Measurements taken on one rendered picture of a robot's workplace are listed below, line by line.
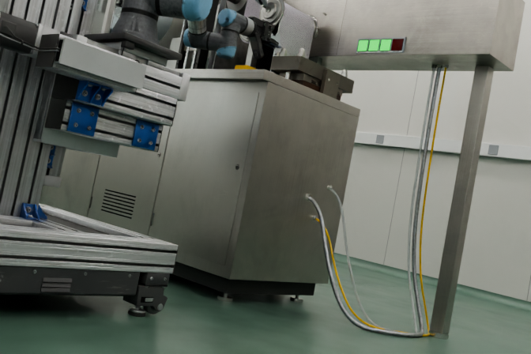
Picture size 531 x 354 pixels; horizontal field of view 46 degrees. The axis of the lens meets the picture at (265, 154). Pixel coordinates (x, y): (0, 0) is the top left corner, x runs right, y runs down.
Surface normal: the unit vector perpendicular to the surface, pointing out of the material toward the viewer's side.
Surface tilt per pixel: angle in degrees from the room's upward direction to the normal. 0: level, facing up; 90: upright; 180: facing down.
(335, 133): 90
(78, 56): 90
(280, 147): 90
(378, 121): 90
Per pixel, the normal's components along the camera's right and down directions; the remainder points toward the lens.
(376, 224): -0.66, -0.18
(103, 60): 0.73, 0.10
